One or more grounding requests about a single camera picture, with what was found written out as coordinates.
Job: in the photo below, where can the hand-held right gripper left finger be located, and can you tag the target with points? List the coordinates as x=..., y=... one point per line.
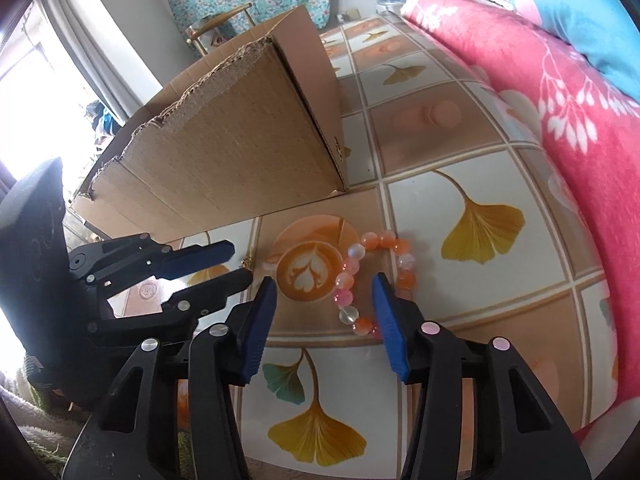
x=257, y=330

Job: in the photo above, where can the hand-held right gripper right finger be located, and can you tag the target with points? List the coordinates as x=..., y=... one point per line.
x=390, y=325

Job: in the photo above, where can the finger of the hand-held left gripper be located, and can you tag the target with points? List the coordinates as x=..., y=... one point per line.
x=220, y=290
x=200, y=260

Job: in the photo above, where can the brown cardboard box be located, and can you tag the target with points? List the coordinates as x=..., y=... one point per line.
x=225, y=150

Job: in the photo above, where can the pile of clothes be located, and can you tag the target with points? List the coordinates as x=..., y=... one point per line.
x=102, y=122

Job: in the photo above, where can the grey curtain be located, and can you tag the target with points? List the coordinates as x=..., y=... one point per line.
x=100, y=45

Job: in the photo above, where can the wooden chair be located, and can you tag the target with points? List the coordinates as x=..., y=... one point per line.
x=220, y=19

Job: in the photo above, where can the pink floral blanket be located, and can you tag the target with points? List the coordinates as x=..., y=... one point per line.
x=575, y=125

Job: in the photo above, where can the blue floral pillow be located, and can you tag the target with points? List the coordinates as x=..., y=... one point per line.
x=590, y=20

